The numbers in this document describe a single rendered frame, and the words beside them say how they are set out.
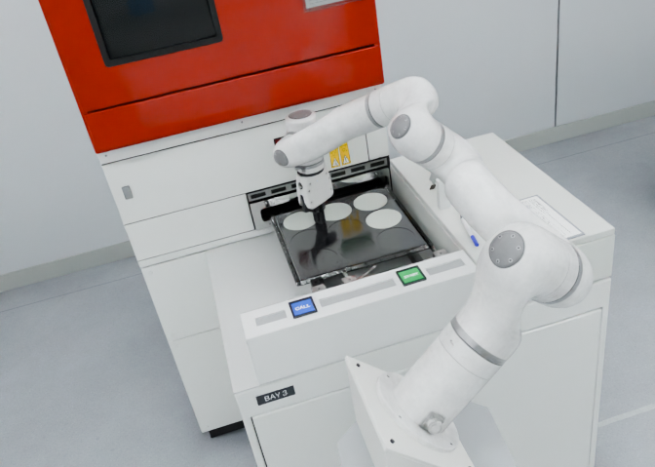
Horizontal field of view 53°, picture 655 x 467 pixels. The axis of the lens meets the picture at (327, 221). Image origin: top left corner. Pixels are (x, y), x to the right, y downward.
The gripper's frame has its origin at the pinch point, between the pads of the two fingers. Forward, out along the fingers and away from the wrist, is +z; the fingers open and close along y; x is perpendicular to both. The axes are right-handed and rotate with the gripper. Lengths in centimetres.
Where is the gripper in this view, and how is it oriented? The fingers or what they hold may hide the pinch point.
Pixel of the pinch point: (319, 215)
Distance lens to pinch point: 189.7
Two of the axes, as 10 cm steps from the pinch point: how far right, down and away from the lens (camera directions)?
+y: 6.6, -4.8, 5.8
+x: -7.4, -2.6, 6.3
